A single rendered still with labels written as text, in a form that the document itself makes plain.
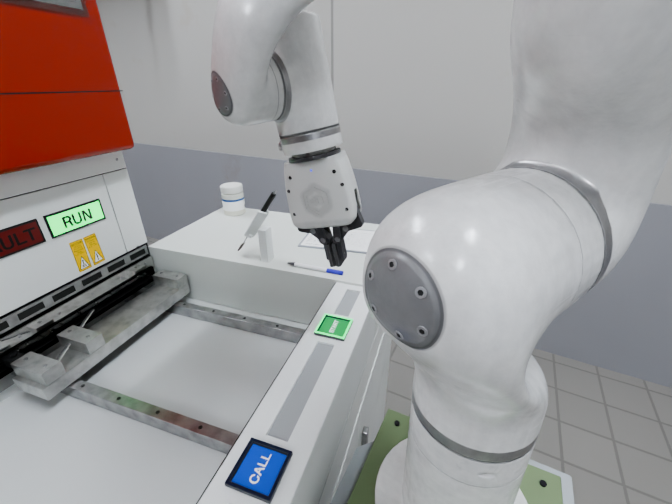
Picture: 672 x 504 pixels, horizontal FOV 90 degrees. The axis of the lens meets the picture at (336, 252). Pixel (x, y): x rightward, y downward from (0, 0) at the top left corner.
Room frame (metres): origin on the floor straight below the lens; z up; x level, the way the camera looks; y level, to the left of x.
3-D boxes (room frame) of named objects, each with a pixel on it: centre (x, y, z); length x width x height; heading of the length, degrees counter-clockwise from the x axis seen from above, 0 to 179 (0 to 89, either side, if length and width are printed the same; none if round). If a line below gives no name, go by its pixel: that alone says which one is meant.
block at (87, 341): (0.52, 0.51, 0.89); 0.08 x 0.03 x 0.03; 71
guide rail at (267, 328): (0.65, 0.26, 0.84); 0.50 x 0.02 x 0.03; 71
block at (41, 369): (0.44, 0.54, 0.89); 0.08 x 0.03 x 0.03; 71
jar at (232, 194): (1.06, 0.34, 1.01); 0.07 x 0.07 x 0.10
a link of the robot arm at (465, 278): (0.22, -0.11, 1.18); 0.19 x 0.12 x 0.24; 126
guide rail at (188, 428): (0.40, 0.35, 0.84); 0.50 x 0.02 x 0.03; 71
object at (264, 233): (0.73, 0.18, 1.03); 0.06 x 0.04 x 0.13; 71
